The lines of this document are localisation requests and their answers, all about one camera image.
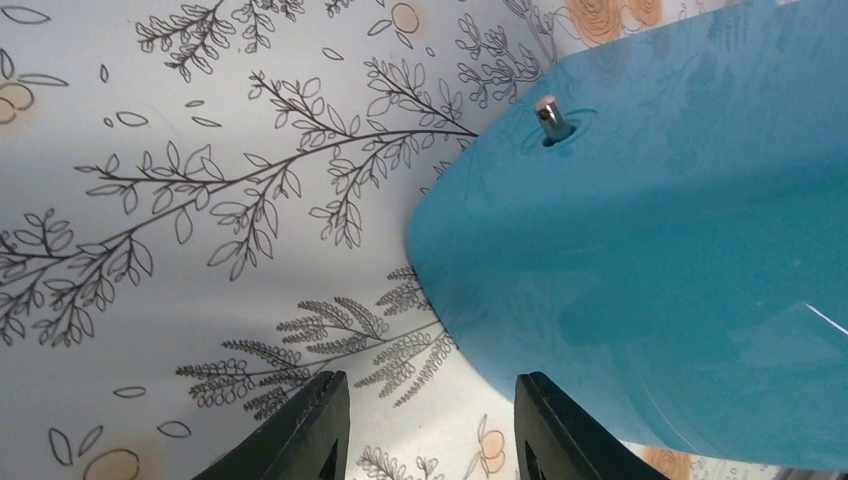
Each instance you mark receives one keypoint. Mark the floral patterned table mat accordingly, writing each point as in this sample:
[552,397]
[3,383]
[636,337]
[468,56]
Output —
[205,204]

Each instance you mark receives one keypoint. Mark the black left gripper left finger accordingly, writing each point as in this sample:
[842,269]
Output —
[307,438]

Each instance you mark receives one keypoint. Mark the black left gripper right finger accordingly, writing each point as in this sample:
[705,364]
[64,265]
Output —
[557,439]

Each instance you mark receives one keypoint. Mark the blue metronome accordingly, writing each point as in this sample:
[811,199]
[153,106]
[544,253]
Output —
[660,226]

